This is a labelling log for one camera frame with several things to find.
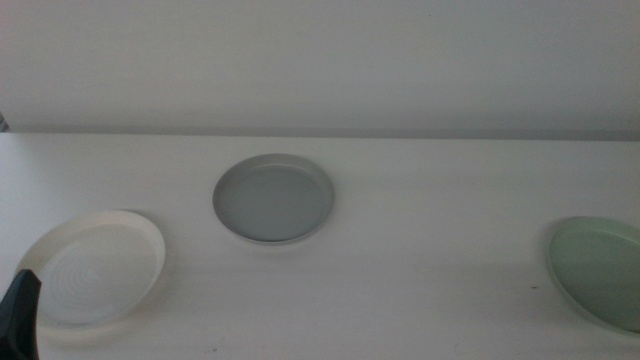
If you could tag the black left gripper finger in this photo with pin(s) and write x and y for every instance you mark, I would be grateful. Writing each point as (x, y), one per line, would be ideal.
(17, 320)

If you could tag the pale green shallow bowl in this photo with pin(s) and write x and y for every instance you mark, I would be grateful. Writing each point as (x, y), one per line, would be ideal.
(600, 270)

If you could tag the grey shallow bowl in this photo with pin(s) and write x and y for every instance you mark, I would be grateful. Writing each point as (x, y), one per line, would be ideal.
(275, 200)

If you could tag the white shallow bowl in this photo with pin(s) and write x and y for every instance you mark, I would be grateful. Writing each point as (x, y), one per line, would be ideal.
(100, 270)

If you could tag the white backdrop panel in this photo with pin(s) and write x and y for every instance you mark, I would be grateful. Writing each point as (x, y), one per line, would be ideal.
(320, 65)

